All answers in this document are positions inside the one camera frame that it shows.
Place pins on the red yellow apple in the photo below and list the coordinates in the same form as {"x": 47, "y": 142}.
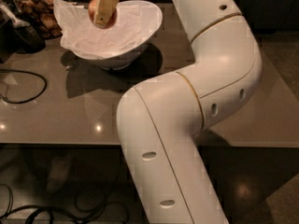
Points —
{"x": 91, "y": 9}

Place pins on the white bowl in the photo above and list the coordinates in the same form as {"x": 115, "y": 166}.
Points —
{"x": 130, "y": 56}

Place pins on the black round device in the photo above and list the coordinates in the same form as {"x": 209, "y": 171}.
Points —
{"x": 27, "y": 39}

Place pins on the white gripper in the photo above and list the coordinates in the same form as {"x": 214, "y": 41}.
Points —
{"x": 105, "y": 6}

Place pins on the silver metal utensil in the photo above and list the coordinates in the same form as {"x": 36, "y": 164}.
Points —
{"x": 17, "y": 23}

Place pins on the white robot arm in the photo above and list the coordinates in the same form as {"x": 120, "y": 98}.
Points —
{"x": 158, "y": 119}

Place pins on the jar of brown snacks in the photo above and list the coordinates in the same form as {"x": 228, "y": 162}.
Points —
{"x": 41, "y": 14}

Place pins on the white crumpled paper liner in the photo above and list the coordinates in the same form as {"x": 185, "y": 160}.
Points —
{"x": 87, "y": 38}

